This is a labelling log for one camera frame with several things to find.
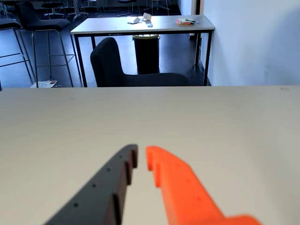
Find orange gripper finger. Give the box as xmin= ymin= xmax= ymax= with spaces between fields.
xmin=145 ymin=145 xmax=262 ymax=225

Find black upholstered chair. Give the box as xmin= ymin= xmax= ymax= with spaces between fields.
xmin=90 ymin=37 xmax=192 ymax=88

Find black trash bin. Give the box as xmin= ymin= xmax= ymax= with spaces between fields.
xmin=132 ymin=34 xmax=160 ymax=75

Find grey table with black legs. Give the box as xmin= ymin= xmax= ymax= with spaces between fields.
xmin=70 ymin=15 xmax=216 ymax=88

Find papers on floor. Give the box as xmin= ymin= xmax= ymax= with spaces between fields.
xmin=30 ymin=80 xmax=62 ymax=89

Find flat grey paper piece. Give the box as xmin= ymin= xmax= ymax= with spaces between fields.
xmin=127 ymin=16 xmax=142 ymax=25

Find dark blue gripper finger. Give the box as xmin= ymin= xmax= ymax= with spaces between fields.
xmin=43 ymin=144 xmax=139 ymax=225

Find black bar stool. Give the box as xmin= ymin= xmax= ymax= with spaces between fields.
xmin=15 ymin=1 xmax=82 ymax=88
xmin=0 ymin=18 xmax=37 ymax=91

